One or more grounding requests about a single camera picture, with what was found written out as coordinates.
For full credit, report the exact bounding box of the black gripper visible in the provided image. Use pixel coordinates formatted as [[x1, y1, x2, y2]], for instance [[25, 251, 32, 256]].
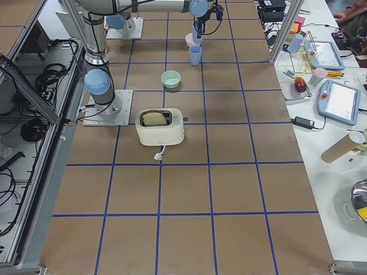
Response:
[[193, 13, 210, 39]]

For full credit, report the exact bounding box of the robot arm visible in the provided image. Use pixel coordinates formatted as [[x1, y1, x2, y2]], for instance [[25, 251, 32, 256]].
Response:
[[78, 1, 122, 119], [106, 0, 224, 44]]

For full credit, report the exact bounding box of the pink bowl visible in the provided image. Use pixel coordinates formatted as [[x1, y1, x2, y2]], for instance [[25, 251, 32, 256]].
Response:
[[185, 33, 202, 48]]

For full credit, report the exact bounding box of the mint green bowl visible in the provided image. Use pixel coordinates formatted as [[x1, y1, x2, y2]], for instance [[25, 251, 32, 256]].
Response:
[[161, 70, 181, 89]]

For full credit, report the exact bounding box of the orange sticky note block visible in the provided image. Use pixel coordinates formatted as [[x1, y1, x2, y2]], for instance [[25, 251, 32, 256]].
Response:
[[289, 16, 305, 34]]

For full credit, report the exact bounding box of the light blue cup on rack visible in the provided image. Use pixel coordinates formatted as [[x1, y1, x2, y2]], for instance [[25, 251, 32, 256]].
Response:
[[287, 34, 303, 54]]

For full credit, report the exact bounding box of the toast slice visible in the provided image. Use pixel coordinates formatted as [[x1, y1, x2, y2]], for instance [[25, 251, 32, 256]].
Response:
[[142, 112, 167, 126]]

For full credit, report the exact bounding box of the cream white toaster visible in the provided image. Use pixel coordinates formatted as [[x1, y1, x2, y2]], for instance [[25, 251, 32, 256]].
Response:
[[135, 108, 185, 146]]

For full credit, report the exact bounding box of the metal tray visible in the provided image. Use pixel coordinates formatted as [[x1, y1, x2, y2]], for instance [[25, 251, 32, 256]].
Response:
[[280, 81, 313, 103]]

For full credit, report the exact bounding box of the red apple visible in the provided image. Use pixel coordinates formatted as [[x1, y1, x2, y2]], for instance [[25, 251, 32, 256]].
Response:
[[294, 77, 307, 93]]

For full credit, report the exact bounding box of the teach pendant far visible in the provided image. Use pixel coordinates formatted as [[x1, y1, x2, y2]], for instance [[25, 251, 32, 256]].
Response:
[[304, 40, 345, 71]]

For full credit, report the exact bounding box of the teach pendant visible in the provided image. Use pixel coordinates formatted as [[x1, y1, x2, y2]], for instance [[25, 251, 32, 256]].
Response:
[[317, 80, 361, 125], [304, 40, 345, 71]]

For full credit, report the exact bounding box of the black power adapter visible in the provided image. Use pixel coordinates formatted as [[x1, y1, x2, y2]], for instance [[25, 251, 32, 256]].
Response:
[[291, 116, 314, 129]]

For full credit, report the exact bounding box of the teach pendant near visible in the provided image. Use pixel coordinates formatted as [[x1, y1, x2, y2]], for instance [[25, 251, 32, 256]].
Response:
[[317, 80, 361, 125]]

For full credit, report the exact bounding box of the cardboard tube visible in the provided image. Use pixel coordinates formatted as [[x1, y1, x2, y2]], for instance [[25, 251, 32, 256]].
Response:
[[321, 131, 365, 163]]

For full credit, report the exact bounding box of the steel mixing bowl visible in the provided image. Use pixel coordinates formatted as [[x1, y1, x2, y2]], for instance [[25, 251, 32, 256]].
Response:
[[350, 179, 366, 223]]

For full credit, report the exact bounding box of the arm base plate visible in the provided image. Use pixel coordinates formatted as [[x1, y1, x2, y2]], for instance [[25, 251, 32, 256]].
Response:
[[105, 15, 144, 40], [83, 89, 133, 127]]

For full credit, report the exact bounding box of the aluminium frame post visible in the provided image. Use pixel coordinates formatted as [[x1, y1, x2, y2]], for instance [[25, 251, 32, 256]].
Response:
[[268, 0, 303, 65]]

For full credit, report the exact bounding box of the gold wire rack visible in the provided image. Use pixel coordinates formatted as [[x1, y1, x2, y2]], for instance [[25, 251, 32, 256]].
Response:
[[290, 31, 314, 74]]

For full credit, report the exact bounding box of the toaster cord plug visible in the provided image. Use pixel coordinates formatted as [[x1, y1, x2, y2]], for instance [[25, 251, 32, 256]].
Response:
[[154, 146, 166, 161]]

